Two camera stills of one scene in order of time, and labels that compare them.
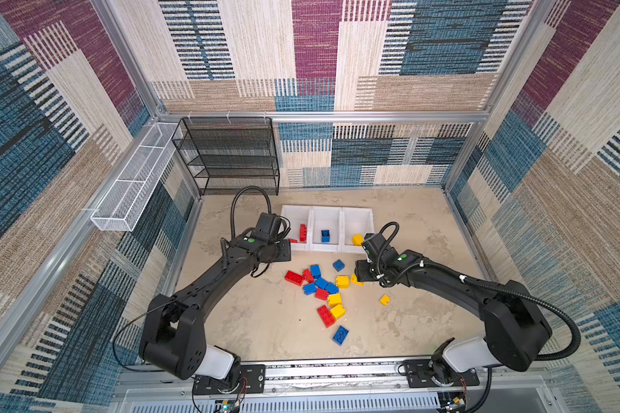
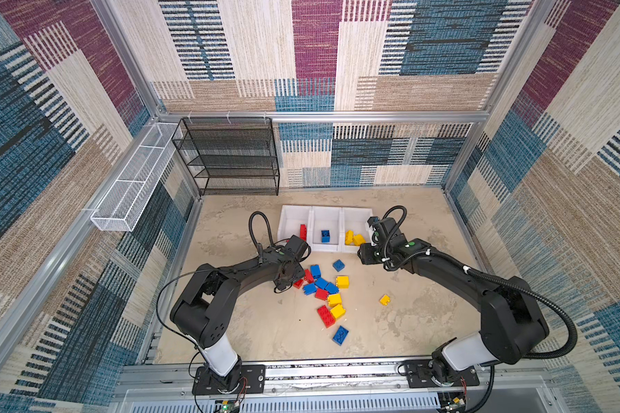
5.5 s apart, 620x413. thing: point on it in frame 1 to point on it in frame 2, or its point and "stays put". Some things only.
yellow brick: [342, 281] stays put
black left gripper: [285, 253] to [300, 273]
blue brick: [309, 288] stays put
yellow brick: [354, 280] to [349, 237]
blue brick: [315, 270] stays put
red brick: [307, 275] stays put
